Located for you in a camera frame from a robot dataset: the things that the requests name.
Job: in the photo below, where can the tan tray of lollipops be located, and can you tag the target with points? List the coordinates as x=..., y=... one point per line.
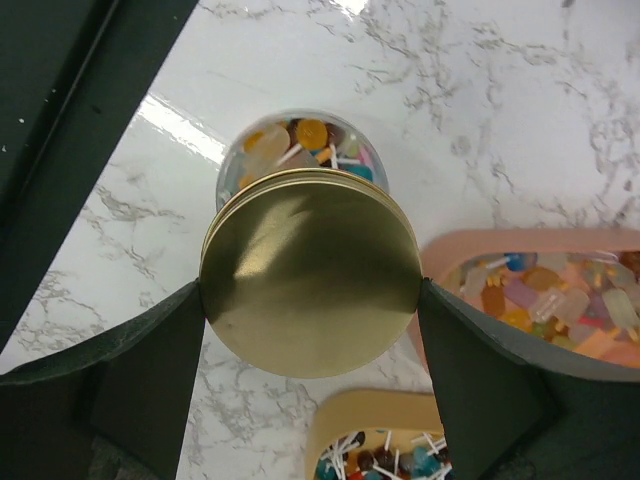
x=376, y=434

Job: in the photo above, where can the gold metal lid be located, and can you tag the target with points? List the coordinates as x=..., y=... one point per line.
x=310, y=273

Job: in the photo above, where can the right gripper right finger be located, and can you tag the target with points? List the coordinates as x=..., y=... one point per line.
x=514, y=406

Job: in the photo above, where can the peach tray of gummy candies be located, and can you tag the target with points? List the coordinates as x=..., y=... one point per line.
x=575, y=289

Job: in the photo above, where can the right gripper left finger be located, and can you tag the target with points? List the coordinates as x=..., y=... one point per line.
x=113, y=406

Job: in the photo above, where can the clear glass jar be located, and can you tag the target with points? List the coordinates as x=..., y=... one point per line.
x=297, y=139

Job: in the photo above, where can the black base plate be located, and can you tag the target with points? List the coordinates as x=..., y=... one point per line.
x=73, y=73

